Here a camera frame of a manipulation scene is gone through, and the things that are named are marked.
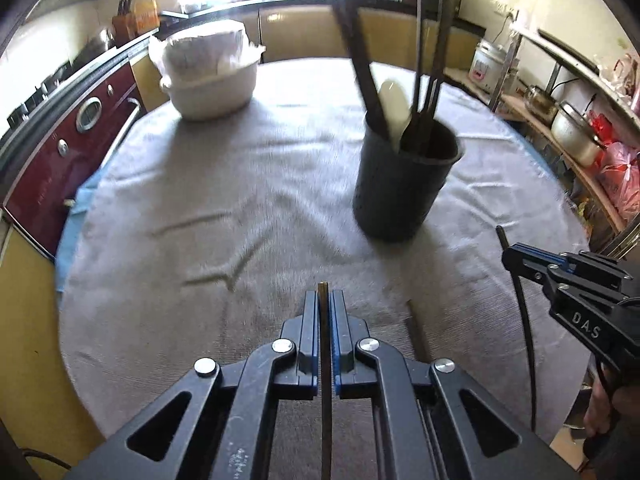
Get black gas stove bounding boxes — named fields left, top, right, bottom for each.
left=5, top=57, right=76, bottom=133

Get red plastic bag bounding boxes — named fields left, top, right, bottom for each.
left=585, top=110, right=640, bottom=221

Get wooden knife block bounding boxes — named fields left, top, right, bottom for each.
left=111, top=0, right=138, bottom=46

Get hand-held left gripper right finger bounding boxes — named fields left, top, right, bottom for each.
left=329, top=290, right=583, bottom=480

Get yellow base cabinets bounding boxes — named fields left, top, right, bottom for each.
left=0, top=5, right=483, bottom=461

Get yellow oil bottle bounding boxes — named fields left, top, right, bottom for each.
left=132, top=0, right=161, bottom=36

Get metal pot with lid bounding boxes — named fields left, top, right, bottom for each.
left=550, top=100, right=608, bottom=167

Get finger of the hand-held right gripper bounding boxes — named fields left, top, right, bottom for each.
left=501, top=249, right=568, bottom=288
left=517, top=243, right=633, bottom=281

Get black utensil holder cup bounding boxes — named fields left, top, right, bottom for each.
left=352, top=110, right=466, bottom=243

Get person's right hand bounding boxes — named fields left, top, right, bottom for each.
left=582, top=360, right=621, bottom=438

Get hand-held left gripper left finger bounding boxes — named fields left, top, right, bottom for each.
left=65, top=290, right=321, bottom=480

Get white rice cooker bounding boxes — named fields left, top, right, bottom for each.
left=470, top=37, right=521, bottom=95

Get metal shelf rack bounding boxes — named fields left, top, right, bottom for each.
left=487, top=25, right=640, bottom=261

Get maroon built-in oven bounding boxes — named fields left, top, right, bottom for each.
left=2, top=57, right=146, bottom=261

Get metal kettle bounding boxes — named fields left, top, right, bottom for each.
left=522, top=84, right=558, bottom=126

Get black flat appliance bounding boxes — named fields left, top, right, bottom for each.
left=537, top=27, right=601, bottom=73

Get grey tablecloth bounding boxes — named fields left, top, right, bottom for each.
left=59, top=57, right=591, bottom=461

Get blue table cover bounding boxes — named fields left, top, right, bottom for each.
left=54, top=175, right=101, bottom=293

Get white plastic spoon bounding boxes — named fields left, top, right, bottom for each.
left=377, top=77, right=417, bottom=153

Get stacked metal basins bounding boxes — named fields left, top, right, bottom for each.
left=87, top=27, right=117, bottom=53

